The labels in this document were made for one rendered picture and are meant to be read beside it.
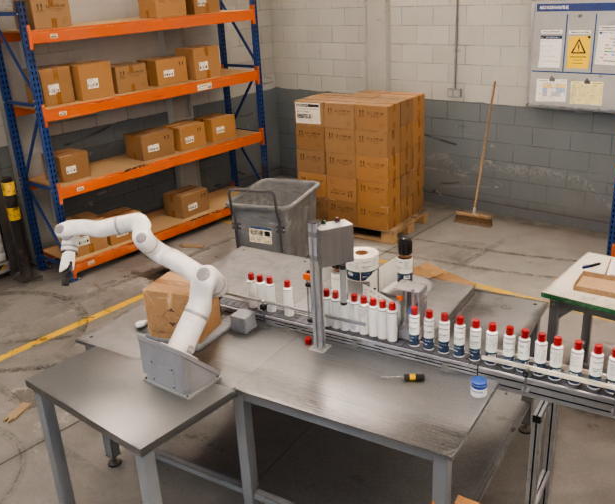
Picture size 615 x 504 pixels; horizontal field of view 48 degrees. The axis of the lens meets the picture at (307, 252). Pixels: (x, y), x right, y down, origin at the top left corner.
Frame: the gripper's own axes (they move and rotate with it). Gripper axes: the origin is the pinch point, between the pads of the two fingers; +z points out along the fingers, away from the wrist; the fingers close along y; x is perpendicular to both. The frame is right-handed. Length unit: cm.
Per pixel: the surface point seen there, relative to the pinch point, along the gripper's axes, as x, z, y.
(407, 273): 167, -18, 73
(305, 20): 334, -428, -276
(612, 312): 251, 2, 144
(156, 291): 38.6, 3.0, 24.1
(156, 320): 44.0, 16.2, 14.7
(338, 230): 91, -21, 106
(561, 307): 251, -4, 113
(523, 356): 155, 35, 157
